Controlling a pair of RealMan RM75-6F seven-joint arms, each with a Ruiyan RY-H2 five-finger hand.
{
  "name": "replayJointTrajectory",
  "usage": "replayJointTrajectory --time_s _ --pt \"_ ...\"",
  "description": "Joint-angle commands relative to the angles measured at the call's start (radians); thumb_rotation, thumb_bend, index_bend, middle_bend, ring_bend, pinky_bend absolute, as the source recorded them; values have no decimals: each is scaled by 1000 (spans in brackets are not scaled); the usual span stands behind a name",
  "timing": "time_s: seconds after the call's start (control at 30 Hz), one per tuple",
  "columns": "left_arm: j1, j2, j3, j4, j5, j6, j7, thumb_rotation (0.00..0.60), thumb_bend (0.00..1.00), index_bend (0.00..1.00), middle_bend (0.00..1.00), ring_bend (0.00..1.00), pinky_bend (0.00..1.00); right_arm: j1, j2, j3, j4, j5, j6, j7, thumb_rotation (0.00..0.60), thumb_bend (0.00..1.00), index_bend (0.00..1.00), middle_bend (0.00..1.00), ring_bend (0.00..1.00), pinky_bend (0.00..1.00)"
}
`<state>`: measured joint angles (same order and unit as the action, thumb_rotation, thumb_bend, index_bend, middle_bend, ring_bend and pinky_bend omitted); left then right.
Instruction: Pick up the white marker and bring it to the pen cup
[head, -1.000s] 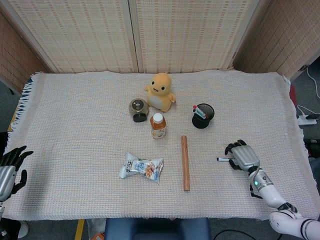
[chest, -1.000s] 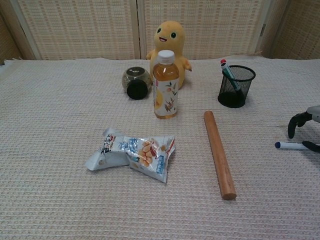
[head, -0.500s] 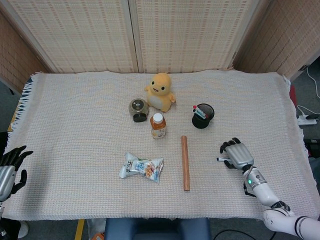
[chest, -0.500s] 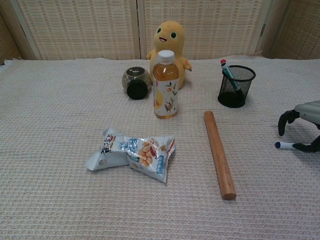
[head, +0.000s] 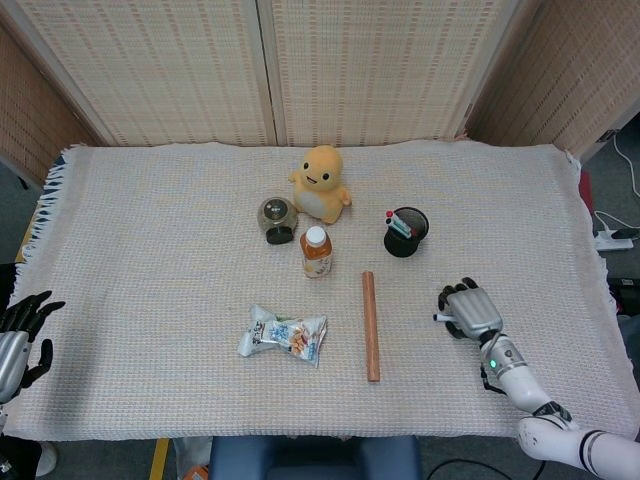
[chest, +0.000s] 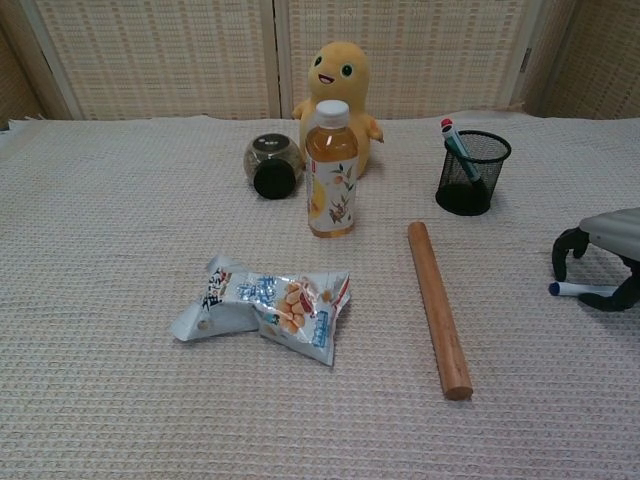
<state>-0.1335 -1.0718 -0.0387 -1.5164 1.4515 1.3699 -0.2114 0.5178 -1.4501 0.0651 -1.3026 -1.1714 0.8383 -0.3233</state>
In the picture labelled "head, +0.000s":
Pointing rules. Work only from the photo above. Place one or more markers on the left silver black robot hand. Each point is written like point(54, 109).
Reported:
point(12, 350)

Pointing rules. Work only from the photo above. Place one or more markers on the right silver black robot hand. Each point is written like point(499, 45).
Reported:
point(475, 310)

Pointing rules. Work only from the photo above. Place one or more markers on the white marker with blue cap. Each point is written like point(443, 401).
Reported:
point(441, 317)

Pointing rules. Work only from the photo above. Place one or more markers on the blue padded robot base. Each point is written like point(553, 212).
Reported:
point(315, 457)

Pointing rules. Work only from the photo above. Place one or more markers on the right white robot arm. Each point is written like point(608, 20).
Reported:
point(520, 380)

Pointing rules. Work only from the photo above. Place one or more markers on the black mesh pen holder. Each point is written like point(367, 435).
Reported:
point(400, 245)

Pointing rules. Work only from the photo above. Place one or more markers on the green marker with red cap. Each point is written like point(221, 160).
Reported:
point(398, 229)

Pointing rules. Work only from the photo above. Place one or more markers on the markers with red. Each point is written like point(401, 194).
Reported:
point(400, 224)

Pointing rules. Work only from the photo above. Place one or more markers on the wooden rolling pin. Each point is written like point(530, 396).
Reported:
point(371, 330)

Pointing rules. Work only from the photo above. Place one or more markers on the white power strip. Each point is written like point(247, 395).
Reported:
point(612, 244)

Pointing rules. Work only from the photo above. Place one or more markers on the tea bottle white cap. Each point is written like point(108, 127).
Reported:
point(316, 255)

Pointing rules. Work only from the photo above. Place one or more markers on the beige woven tablecloth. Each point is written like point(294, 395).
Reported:
point(150, 250)

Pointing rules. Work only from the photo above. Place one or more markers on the silver blue snack bag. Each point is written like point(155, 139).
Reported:
point(285, 337)

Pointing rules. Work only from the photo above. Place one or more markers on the yellow plush toy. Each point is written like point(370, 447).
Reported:
point(320, 190)

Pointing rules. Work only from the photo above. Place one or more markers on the glass jar black lid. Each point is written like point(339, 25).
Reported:
point(274, 212)

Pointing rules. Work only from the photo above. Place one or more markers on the woven bamboo screen panel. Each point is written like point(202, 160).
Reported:
point(380, 70)
point(30, 125)
point(560, 85)
point(165, 70)

